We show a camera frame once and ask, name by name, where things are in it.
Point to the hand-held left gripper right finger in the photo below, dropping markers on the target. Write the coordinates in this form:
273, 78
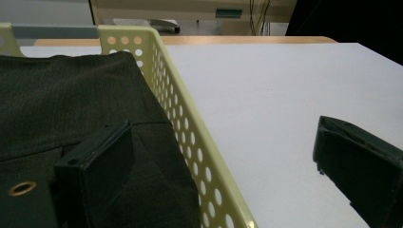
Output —
361, 164

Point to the dark green garment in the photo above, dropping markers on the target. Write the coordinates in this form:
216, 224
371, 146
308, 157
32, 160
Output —
63, 104

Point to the pale yellow perforated plastic basket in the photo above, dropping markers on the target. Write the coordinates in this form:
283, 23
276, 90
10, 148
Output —
177, 104

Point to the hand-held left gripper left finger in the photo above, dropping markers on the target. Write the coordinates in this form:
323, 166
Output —
98, 171

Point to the white chair base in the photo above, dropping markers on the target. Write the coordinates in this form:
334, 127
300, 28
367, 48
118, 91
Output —
158, 25

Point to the beige cabinet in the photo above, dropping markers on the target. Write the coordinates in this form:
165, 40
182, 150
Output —
190, 9

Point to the black curtain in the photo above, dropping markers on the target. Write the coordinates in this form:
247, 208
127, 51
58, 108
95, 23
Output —
355, 22

